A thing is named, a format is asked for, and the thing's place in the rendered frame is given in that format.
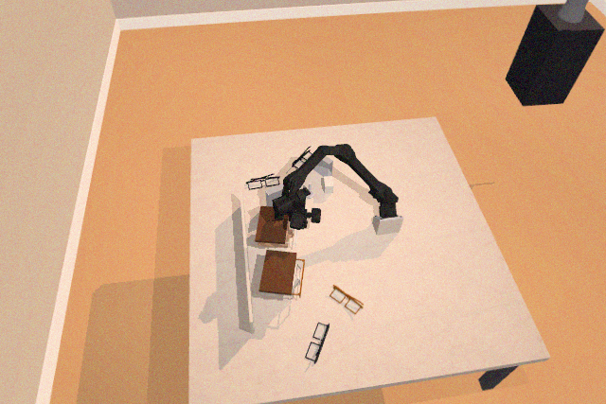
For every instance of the white flat panel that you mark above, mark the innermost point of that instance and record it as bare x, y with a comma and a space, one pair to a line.
247, 266

